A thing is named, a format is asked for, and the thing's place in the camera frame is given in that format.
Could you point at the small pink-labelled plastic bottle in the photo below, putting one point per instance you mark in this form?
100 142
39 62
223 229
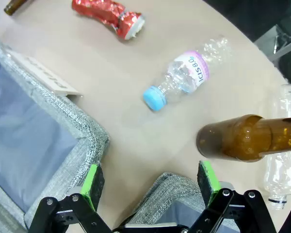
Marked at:
184 72

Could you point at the person in black top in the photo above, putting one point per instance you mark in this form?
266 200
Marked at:
245 14

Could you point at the brown glass bottle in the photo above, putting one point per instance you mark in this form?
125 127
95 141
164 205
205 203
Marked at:
13 6
245 138

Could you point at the grey woven basket labelled Plastic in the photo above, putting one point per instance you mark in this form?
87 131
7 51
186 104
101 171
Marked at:
75 116

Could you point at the grey woven basket labelled Can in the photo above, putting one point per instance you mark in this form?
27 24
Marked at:
169 191

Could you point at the crushed red can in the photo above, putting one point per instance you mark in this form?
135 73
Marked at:
104 12

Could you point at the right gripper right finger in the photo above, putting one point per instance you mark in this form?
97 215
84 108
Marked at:
208 182

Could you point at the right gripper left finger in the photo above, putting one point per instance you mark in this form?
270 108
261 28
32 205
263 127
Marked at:
89 189

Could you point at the white printed label card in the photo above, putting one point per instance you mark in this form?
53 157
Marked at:
46 75

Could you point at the large clear plastic bottle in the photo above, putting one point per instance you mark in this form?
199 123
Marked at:
281 174

